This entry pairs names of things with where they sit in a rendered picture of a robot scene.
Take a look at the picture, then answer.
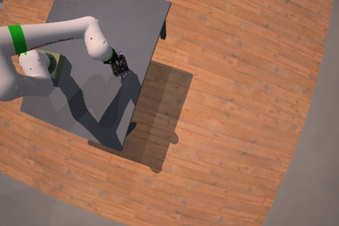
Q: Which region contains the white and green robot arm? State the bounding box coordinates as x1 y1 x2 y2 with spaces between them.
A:
0 16 116 101

